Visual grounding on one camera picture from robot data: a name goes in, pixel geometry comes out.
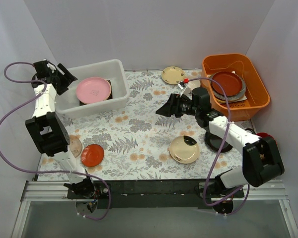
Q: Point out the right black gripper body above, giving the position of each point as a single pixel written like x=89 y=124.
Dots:
x=175 y=105

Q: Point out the pink round plate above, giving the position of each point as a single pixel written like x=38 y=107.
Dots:
x=93 y=90

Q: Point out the small cream floral plate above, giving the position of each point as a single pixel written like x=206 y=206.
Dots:
x=173 y=75

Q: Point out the black round plate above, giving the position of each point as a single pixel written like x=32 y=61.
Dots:
x=214 y=142

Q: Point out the cream plate with black mark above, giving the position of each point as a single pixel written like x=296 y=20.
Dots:
x=184 y=149

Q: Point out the black square floral plate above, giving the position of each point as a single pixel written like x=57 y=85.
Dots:
x=109 y=89

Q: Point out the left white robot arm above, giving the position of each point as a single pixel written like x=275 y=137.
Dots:
x=46 y=129

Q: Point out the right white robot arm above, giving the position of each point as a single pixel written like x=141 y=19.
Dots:
x=261 y=159

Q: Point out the yellow plate in orange bin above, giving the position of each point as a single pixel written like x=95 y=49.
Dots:
x=223 y=101

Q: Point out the white plastic bin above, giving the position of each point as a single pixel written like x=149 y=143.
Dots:
x=112 y=70

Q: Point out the red plate in orange bin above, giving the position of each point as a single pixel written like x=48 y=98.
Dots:
x=227 y=82

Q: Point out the grey plate in orange bin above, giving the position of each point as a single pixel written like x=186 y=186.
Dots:
x=239 y=95

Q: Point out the orange plastic bin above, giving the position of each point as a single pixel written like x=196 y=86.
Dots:
x=256 y=93

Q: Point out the white ceramic bowl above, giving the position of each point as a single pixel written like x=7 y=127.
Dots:
x=193 y=84

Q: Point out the floral patterned table mat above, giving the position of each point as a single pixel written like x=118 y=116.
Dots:
x=136 y=140

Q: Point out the clear glass floral plate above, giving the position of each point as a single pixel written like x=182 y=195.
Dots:
x=75 y=145

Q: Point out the red black skull mug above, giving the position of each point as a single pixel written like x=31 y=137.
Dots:
x=263 y=135

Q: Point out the small red round plate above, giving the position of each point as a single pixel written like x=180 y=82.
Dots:
x=92 y=155

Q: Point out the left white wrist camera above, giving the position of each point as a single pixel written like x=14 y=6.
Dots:
x=51 y=67

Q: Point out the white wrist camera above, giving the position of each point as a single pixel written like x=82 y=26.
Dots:
x=183 y=85
x=51 y=67

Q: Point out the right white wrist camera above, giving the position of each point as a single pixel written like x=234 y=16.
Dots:
x=183 y=85

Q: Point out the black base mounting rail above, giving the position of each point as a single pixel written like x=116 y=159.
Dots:
x=146 y=193

